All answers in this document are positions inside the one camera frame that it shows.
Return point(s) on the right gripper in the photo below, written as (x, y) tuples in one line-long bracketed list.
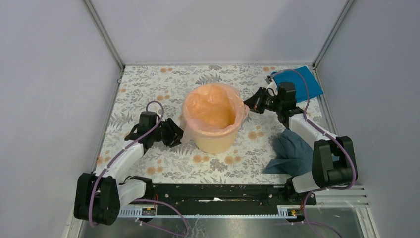
[(254, 102)]

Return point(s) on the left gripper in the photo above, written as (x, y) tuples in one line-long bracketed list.
[(175, 133)]

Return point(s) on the yellow trash bin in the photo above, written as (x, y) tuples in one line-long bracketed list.
[(213, 131)]

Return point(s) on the pink plastic trash bag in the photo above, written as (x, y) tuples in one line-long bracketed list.
[(213, 108)]

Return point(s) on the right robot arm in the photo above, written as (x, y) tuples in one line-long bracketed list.
[(333, 163)]

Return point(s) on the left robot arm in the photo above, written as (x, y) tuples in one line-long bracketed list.
[(101, 194)]

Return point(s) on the bright blue cloth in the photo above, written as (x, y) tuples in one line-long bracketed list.
[(303, 81)]

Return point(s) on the grey-blue cloth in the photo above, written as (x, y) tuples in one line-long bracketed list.
[(294, 156)]

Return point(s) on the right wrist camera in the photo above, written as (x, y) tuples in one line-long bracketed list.
[(271, 83)]

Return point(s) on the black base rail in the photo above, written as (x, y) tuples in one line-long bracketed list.
[(221, 201)]

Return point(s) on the aluminium frame post right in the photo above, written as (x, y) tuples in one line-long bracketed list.
[(334, 30)]

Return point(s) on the aluminium frame post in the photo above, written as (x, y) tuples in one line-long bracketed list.
[(91, 10), (334, 30)]

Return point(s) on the aluminium frame post left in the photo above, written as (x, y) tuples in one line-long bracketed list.
[(91, 10)]

